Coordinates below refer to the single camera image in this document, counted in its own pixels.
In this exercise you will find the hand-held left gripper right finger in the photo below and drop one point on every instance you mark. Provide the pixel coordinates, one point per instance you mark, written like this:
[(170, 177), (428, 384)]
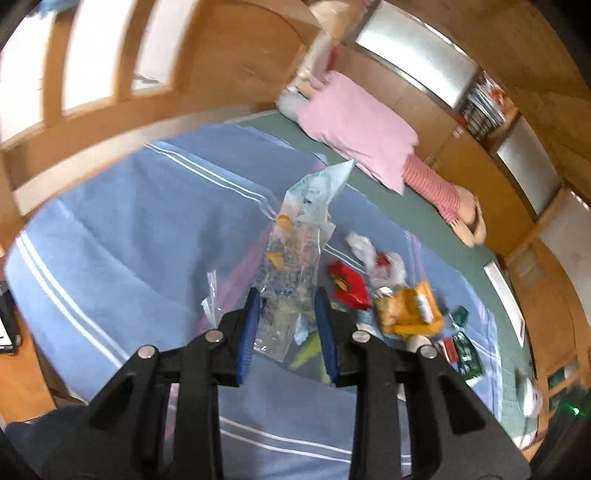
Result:
[(325, 341)]

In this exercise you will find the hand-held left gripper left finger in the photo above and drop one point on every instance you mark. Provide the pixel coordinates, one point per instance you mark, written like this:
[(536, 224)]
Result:
[(245, 341)]

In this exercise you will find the clear plastic bag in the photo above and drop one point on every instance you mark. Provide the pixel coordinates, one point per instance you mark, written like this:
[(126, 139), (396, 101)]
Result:
[(291, 258)]

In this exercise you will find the large green packet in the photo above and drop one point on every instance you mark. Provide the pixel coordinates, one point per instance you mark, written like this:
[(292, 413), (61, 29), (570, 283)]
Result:
[(467, 357)]

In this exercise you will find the yellow-green wrapper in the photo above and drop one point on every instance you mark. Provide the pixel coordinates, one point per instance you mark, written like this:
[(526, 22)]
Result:
[(308, 351)]

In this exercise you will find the teal white sock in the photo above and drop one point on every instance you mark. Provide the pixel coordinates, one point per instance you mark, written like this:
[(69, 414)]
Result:
[(366, 318)]

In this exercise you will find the red snack wrapper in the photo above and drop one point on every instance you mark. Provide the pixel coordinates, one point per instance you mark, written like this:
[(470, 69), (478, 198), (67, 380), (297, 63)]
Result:
[(348, 284)]

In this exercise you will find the orange snack packet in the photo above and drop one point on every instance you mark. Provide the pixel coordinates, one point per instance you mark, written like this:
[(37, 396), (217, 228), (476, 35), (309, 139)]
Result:
[(406, 311)]

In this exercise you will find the white and red wrapper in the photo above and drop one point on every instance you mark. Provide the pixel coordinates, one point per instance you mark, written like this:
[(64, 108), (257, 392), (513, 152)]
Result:
[(388, 268)]

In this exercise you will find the white grey sock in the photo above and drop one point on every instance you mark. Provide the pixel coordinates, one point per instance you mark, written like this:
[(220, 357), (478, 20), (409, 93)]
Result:
[(362, 244)]

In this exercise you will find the dark green sock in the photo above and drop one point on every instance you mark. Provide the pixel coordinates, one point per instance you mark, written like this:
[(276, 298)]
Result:
[(459, 317)]

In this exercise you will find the blue striped blanket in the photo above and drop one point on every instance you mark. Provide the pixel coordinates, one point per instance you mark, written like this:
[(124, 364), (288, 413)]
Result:
[(138, 230)]

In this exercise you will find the white flat board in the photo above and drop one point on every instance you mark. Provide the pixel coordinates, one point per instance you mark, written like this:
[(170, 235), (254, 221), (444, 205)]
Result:
[(505, 300)]

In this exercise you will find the red striped plush body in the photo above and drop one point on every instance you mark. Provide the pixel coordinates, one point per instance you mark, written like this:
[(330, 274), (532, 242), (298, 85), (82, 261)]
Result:
[(431, 189)]

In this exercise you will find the beige plush toy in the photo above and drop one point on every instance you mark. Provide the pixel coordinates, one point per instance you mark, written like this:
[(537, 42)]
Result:
[(471, 224)]

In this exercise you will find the white oval device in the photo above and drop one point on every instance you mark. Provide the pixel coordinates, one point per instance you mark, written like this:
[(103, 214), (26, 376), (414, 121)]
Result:
[(528, 397)]

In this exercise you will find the pink pillow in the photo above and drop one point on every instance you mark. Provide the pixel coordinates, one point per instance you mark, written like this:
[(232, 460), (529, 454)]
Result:
[(355, 124)]

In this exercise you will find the black device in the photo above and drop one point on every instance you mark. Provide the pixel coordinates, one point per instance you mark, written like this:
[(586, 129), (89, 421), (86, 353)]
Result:
[(7, 323)]

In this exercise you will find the row of books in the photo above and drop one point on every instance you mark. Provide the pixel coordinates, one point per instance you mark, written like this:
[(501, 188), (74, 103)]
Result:
[(482, 106)]

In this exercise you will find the wooden wall cabinet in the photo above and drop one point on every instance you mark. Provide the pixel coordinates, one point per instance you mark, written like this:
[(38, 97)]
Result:
[(461, 152)]

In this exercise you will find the wooden bed frame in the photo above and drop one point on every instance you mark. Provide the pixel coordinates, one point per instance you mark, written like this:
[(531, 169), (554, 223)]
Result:
[(184, 92)]

